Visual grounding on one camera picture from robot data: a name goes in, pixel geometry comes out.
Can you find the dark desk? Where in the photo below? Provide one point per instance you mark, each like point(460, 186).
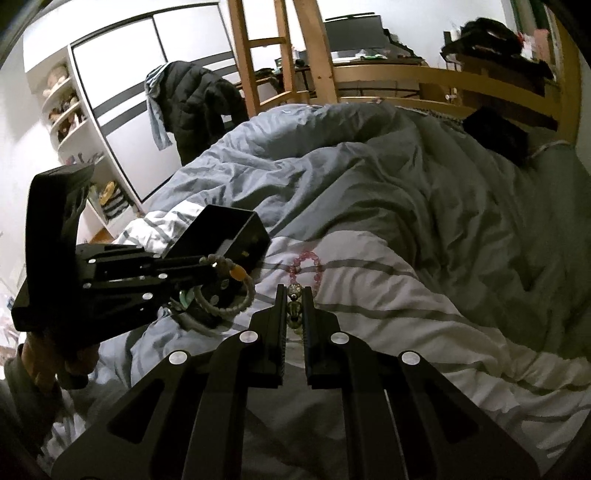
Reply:
point(369, 60)

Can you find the white open shelf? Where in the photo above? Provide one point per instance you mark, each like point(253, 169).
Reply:
point(69, 138)

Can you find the black cloth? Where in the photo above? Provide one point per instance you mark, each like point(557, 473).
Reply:
point(498, 134)

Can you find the dark wooden cabinet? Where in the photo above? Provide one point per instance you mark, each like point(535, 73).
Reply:
point(503, 78)

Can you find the black jewelry box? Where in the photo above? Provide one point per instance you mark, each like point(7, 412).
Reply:
point(221, 235)

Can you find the black monitor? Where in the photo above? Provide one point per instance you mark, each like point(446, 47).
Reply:
point(353, 34)

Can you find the striped folded cloth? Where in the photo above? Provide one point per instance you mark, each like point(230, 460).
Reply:
point(114, 205)

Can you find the person's left forearm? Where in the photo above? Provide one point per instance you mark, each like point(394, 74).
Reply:
point(27, 406)

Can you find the wooden bed rail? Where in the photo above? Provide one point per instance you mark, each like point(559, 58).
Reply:
point(415, 76)

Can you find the black bag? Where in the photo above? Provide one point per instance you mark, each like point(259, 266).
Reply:
point(485, 34)

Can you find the blue striped cloth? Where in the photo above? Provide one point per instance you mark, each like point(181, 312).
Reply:
point(157, 115)

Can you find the wooden ladder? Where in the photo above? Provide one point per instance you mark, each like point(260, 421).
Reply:
point(318, 55)

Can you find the green bangle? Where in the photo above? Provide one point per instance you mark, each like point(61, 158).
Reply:
point(185, 300)

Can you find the grey white striped duvet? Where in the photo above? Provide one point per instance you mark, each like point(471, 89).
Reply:
point(392, 207)

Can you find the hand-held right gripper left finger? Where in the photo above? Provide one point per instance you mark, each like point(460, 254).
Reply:
point(280, 323)

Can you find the black puffer jacket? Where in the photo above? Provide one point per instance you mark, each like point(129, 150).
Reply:
point(198, 106)

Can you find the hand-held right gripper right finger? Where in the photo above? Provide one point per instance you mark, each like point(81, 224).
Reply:
point(308, 332)

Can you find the person's left hand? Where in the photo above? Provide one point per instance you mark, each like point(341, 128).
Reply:
point(46, 360)

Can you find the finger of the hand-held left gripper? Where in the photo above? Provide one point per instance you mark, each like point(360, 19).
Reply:
point(138, 263)
point(138, 288)

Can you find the white sliding door wardrobe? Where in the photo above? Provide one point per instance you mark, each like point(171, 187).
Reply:
point(134, 69)

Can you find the group of plush toys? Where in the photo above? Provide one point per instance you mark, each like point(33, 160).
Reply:
point(64, 101)

